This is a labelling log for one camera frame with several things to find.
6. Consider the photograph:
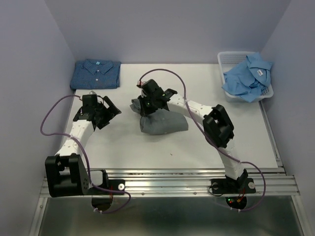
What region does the grey long sleeve shirt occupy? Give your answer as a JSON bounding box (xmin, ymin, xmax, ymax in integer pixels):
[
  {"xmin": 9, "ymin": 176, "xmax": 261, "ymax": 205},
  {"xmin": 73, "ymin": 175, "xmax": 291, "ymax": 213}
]
[{"xmin": 139, "ymin": 109, "xmax": 189, "ymax": 135}]

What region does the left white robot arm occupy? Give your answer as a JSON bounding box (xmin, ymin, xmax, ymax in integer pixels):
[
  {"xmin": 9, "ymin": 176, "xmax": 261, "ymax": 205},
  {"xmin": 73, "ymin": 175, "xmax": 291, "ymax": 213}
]
[{"xmin": 45, "ymin": 93, "xmax": 121, "ymax": 197}]

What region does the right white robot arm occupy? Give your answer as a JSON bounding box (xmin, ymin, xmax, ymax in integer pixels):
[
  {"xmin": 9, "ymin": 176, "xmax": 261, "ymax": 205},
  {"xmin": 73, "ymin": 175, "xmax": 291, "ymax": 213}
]
[{"xmin": 137, "ymin": 80, "xmax": 256, "ymax": 196}]

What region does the folded blue checkered shirt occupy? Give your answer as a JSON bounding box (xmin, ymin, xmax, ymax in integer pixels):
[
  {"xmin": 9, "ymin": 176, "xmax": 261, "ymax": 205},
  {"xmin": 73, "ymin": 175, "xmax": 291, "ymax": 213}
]
[{"xmin": 69, "ymin": 59, "xmax": 121, "ymax": 90}]

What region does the white plastic basket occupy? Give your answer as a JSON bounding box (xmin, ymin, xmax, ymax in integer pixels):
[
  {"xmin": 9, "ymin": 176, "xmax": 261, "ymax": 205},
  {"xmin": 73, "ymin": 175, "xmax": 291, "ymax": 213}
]
[{"xmin": 217, "ymin": 51, "xmax": 275, "ymax": 104}]

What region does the light blue shirt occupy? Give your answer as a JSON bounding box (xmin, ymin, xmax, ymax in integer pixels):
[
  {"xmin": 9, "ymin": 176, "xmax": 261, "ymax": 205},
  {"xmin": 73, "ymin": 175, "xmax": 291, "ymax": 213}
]
[{"xmin": 221, "ymin": 52, "xmax": 274, "ymax": 103}]

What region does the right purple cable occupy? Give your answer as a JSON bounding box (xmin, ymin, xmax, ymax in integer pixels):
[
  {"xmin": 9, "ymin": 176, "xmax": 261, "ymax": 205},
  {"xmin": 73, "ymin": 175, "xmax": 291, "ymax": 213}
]
[{"xmin": 136, "ymin": 68, "xmax": 266, "ymax": 213}]

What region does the purple cable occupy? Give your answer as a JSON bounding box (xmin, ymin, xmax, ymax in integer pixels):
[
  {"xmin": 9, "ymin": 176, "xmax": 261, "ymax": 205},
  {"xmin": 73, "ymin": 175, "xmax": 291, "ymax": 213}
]
[
  {"xmin": 40, "ymin": 94, "xmax": 131, "ymax": 214},
  {"xmin": 136, "ymin": 68, "xmax": 266, "ymax": 213}
]

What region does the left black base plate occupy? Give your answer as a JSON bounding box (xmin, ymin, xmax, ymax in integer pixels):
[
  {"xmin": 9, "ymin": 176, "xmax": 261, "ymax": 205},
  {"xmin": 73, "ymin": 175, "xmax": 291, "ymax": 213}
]
[{"xmin": 87, "ymin": 179, "xmax": 125, "ymax": 196}]

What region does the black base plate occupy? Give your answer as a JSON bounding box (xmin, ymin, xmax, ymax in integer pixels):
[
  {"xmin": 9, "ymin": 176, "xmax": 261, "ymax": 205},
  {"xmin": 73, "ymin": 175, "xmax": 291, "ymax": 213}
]
[
  {"xmin": 211, "ymin": 178, "xmax": 256, "ymax": 195},
  {"xmin": 87, "ymin": 179, "xmax": 125, "ymax": 196}
]

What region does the aluminium mounting rail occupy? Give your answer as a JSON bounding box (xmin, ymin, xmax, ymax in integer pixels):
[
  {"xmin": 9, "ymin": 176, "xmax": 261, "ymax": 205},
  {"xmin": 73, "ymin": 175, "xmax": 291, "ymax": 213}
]
[{"xmin": 39, "ymin": 98, "xmax": 301, "ymax": 197}]

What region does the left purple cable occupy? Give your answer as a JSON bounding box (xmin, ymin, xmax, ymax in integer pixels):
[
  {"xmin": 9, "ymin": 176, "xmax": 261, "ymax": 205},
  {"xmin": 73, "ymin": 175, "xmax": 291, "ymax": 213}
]
[{"xmin": 40, "ymin": 94, "xmax": 131, "ymax": 214}]

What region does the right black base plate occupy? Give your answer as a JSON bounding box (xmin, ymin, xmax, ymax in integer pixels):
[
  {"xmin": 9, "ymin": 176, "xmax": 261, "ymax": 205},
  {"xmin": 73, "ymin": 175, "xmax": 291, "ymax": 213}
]
[{"xmin": 211, "ymin": 178, "xmax": 256, "ymax": 195}]

